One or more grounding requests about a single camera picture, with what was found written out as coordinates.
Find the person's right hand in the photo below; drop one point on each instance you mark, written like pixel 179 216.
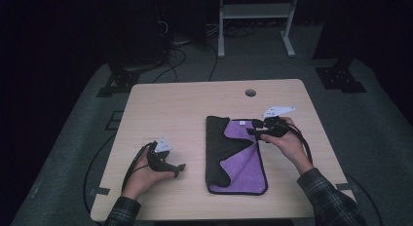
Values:
pixel 293 148

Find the black stand base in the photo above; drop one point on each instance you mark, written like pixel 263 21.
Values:
pixel 341 78
pixel 121 81

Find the white metal stand frame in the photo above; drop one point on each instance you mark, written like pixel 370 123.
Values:
pixel 256 11

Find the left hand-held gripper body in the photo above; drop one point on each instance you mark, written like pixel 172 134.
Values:
pixel 159 162

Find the person's left hand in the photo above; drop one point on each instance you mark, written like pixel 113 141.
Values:
pixel 139 180

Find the square floor hatch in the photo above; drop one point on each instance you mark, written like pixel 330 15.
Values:
pixel 114 120

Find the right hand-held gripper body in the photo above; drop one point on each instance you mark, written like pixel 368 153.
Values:
pixel 276 128

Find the purple and black cloth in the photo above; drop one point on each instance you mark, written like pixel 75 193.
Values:
pixel 242 167

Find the grey tape strip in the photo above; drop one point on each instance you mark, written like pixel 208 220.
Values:
pixel 346 187
pixel 99 191

